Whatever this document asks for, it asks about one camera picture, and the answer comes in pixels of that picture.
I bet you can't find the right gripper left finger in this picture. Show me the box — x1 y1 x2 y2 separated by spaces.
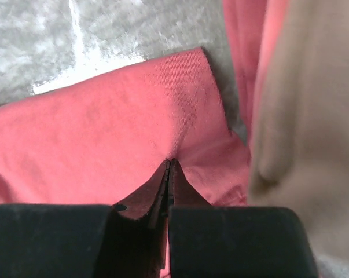
0 161 170 277

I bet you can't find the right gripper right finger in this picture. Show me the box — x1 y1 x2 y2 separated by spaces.
168 160 319 277

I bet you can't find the red t shirt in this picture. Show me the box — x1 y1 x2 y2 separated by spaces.
0 48 250 206

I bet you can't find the folded beige t shirt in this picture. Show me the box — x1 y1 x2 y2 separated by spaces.
248 1 349 262

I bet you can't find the folded pink t shirt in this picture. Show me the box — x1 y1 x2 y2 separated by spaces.
223 0 289 145

